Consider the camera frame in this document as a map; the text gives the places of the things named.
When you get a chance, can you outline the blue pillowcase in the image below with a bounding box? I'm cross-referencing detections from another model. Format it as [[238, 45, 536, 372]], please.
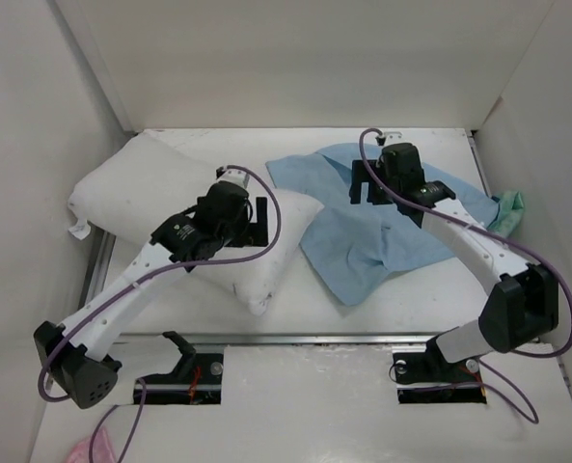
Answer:
[[264, 143, 528, 308]]

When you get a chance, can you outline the white pillow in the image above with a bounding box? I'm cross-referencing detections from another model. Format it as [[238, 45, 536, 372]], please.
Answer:
[[67, 132, 325, 317]]

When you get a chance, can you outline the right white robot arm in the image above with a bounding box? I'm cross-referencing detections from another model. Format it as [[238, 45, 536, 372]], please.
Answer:
[[349, 143, 558, 380]]

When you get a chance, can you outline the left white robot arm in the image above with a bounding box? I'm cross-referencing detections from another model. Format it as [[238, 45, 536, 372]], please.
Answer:
[[33, 180, 279, 409]]

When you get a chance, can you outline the pink cloth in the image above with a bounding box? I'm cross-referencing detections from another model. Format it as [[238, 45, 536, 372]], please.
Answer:
[[64, 428, 117, 463]]

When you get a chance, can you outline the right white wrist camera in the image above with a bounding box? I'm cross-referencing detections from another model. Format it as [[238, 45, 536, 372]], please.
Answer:
[[375, 131, 403, 147]]

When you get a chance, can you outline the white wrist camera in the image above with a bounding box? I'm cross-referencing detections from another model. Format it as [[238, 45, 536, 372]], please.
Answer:
[[216, 166, 249, 189], [375, 131, 403, 147]]

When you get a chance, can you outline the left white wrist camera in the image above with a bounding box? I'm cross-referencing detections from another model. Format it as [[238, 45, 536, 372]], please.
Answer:
[[216, 166, 249, 189]]

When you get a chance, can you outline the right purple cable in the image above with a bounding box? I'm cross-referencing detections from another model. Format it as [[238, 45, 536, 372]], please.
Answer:
[[358, 127, 572, 425]]

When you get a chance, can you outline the purple cable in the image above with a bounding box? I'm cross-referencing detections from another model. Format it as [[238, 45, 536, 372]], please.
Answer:
[[38, 164, 285, 463], [358, 127, 572, 425]]

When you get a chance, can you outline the aluminium front rail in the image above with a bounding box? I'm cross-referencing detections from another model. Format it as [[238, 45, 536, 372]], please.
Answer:
[[111, 331, 540, 346]]

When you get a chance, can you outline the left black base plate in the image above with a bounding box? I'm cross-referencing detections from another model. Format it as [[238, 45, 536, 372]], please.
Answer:
[[143, 331, 224, 405]]

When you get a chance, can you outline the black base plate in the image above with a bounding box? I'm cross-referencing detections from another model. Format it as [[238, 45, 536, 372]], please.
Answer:
[[390, 351, 487, 405], [143, 331, 224, 405]]

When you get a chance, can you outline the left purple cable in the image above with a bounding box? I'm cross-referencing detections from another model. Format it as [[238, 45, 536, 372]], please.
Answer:
[[38, 164, 285, 463]]

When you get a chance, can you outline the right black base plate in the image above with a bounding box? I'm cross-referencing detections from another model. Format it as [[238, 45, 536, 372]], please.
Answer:
[[390, 351, 487, 405]]

